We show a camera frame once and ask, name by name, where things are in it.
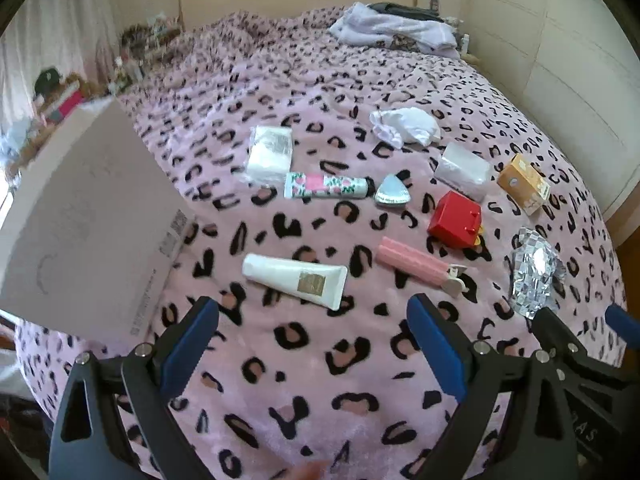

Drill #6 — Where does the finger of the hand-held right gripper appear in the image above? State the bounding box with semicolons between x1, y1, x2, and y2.
605;303;640;354
531;308;640;402

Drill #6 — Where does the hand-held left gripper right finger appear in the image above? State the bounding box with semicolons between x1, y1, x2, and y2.
406;295;583;480

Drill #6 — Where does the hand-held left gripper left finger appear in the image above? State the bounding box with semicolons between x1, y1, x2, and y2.
47;296;221;480

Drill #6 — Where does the white cream tube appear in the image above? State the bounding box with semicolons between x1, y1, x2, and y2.
242;253;348;311

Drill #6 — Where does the red toy box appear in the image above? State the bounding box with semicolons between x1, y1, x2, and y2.
426;190;485;251

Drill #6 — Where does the yellow tissue packet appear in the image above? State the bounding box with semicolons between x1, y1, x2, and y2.
496;153;552;217

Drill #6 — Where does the white cardboard box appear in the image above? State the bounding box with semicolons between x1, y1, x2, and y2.
0;95;197;346

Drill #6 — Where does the shiny silver foil packet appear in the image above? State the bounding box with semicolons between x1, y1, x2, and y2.
509;226;567;318

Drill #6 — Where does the pink ribbed stick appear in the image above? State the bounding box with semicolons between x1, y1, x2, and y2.
375;236;471;298

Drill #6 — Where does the silver triangular puff case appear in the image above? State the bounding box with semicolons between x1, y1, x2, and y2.
374;174;411;208

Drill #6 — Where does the clear plastic packet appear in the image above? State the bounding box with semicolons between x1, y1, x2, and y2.
434;141;492;201

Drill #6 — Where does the floral hand cream tube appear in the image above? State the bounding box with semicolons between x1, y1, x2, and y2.
283;171;377;201

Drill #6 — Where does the clear cotton pad packet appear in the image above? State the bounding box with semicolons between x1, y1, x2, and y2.
244;125;295;187

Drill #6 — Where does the crumpled white cloth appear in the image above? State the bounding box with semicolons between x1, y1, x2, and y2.
369;106;442;148

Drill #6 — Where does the pale blue cloth pile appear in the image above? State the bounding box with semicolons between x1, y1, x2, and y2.
0;120;38;166

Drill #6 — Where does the pink storage box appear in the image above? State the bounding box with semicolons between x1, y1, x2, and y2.
47;91;83;118

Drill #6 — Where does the pink leopard print blanket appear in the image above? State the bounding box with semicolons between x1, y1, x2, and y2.
15;5;628;480

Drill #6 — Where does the dark green cap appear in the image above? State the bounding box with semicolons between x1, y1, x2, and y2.
34;67;66;93

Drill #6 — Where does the cluttered cosmetics shelf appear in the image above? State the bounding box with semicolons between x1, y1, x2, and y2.
120;17;183;61

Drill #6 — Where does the lavender clothes pile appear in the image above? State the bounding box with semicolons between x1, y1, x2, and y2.
327;2;461;58

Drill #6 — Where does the dark grey folded garment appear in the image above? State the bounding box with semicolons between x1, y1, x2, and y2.
367;2;446;23

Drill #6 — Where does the sheer pink curtain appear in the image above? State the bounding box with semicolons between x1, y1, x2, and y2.
0;0;123;126

